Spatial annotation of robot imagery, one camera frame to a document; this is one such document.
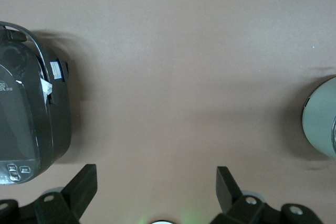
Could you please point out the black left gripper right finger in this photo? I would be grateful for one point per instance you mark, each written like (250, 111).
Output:
(228, 192)

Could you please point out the stainless steel cooking pot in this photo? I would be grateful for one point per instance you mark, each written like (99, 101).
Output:
(319, 121)

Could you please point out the glass pot lid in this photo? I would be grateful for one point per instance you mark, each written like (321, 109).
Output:
(335, 137)

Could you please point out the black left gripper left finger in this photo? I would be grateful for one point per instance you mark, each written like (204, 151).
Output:
(78, 190)

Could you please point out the black electric rice cooker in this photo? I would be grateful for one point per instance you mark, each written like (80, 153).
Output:
(23, 119)

